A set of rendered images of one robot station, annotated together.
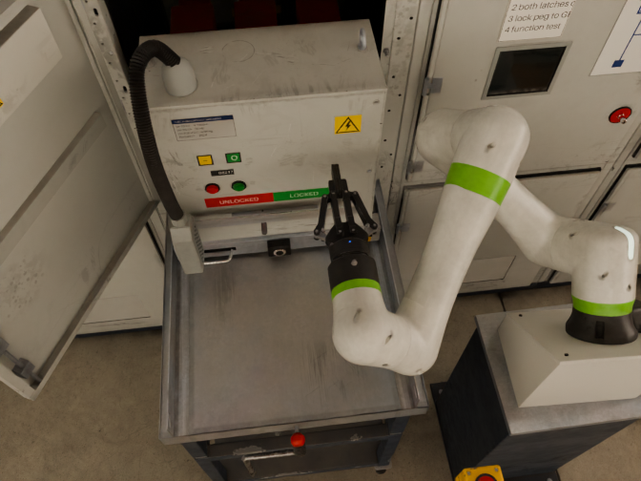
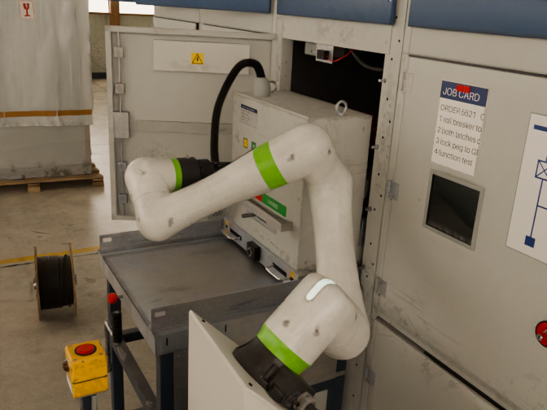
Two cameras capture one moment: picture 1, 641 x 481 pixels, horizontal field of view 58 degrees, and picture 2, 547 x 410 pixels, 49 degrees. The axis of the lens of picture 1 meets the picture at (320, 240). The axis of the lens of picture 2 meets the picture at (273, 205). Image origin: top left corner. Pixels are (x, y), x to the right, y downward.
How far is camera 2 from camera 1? 1.69 m
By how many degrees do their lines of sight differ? 62
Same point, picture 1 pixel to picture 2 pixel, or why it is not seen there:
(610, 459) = not seen: outside the picture
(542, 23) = (458, 154)
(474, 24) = (417, 137)
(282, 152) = not seen: hidden behind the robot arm
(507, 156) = (282, 140)
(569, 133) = (499, 331)
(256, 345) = (175, 267)
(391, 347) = (137, 179)
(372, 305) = (158, 161)
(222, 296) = (207, 251)
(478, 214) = (241, 161)
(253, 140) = (260, 136)
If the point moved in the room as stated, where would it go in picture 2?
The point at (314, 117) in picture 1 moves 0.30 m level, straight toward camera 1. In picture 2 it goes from (281, 128) to (184, 132)
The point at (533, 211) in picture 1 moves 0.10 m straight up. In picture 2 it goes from (332, 269) to (335, 230)
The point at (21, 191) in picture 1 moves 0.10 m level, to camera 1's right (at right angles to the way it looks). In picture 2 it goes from (189, 115) to (196, 120)
